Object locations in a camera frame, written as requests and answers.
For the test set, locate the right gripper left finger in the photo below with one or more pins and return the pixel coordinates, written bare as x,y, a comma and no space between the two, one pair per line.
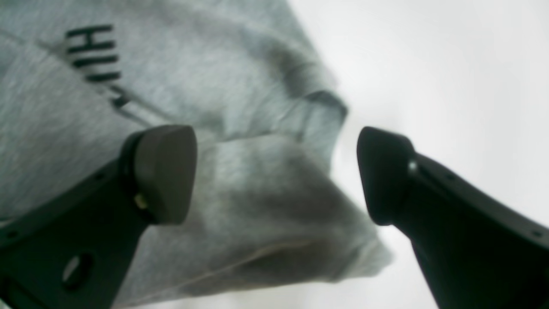
74,251

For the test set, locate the grey T-shirt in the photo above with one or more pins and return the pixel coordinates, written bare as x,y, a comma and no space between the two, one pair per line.
78,77

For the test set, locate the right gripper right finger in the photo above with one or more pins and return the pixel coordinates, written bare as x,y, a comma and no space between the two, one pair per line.
474,252

